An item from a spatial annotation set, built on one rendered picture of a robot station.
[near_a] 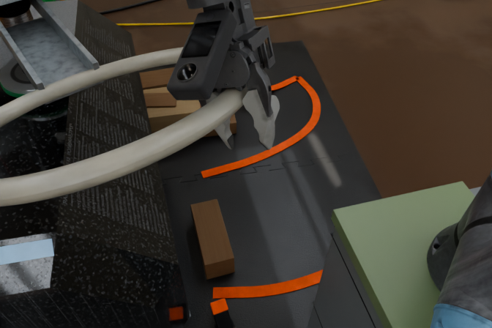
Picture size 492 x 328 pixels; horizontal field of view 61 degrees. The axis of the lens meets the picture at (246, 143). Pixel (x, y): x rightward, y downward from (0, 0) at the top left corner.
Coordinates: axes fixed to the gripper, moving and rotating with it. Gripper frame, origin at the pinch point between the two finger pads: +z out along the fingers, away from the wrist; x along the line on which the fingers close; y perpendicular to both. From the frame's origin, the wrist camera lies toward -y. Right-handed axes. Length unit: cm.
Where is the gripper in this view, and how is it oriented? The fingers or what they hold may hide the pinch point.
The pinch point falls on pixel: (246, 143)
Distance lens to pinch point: 56.5
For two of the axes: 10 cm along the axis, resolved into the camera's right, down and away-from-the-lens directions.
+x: -8.8, -0.1, 4.7
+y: 4.1, -5.0, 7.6
